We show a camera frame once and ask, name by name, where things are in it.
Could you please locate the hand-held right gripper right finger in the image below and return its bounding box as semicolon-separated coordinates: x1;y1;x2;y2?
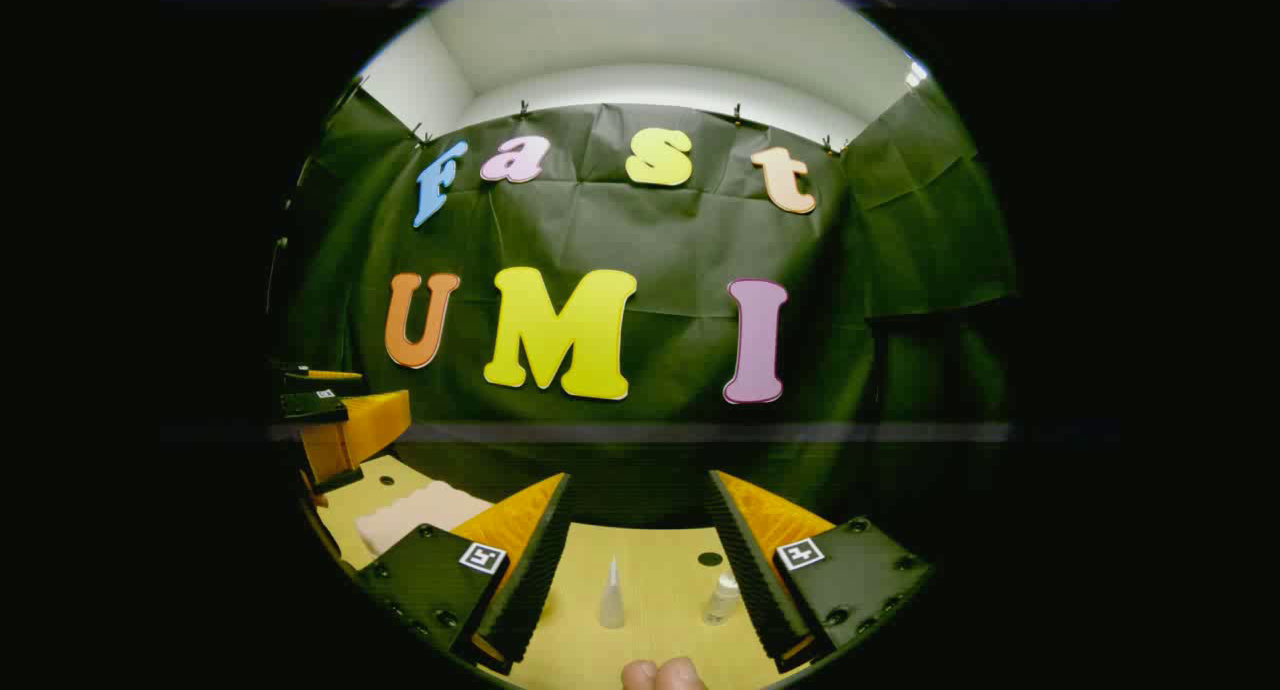
705;470;936;674

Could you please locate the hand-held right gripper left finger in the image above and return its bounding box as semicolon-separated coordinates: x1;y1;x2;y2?
355;472;576;676

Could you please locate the white pump bottle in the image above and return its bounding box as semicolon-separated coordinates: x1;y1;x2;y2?
702;570;743;627

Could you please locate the white skin care tube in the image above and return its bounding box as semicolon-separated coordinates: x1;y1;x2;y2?
598;555;627;629

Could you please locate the black backdrop cloth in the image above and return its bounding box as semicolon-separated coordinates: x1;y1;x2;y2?
268;75;1019;531

